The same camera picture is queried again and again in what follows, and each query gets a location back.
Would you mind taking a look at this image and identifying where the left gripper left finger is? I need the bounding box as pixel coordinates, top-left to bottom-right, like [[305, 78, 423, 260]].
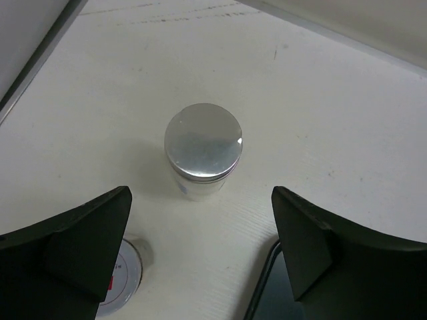
[[1, 186, 132, 319]]

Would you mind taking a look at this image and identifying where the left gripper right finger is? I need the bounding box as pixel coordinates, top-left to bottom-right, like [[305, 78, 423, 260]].
[[272, 187, 426, 319]]

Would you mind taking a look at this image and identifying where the silver lid salt jar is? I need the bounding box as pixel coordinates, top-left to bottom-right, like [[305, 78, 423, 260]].
[[164, 103, 243, 201]]

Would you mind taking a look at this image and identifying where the white lid small spice jar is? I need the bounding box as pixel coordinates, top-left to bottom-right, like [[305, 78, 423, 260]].
[[96, 233, 154, 319]]

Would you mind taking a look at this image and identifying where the black plastic tray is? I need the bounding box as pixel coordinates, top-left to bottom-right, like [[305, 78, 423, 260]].
[[244, 241, 306, 320]]

